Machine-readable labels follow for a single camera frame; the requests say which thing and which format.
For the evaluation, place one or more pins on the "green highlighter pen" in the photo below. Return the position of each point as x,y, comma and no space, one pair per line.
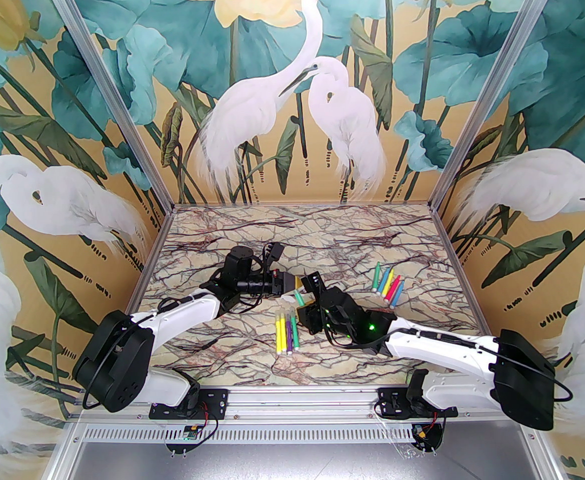
299,298
376,275
295,335

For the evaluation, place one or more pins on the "purple highlighter pen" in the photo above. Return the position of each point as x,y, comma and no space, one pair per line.
290,340

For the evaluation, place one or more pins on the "pink highlighter pen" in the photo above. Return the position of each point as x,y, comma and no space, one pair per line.
395,288

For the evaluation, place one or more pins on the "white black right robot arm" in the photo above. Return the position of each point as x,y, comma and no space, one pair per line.
442,348

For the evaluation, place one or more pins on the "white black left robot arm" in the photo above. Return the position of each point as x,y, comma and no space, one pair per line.
182,315

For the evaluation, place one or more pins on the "white paper scrap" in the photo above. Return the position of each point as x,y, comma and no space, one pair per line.
288,298

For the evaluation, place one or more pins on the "grey metal panel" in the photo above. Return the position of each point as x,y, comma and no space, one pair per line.
302,463

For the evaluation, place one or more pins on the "black connector plate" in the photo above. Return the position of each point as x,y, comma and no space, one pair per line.
430,440

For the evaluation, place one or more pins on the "small green circuit board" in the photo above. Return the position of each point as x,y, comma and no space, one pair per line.
189,434

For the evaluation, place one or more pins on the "aluminium frame rail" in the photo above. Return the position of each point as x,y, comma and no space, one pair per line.
302,204
155,248
540,450
65,450
450,248

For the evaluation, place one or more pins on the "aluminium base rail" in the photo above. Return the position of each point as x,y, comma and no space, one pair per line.
302,403

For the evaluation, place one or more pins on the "black bracket plate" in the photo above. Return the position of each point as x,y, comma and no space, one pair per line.
178,447

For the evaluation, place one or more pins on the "aluminium frame post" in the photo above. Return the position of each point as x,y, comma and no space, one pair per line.
110,88
490,88

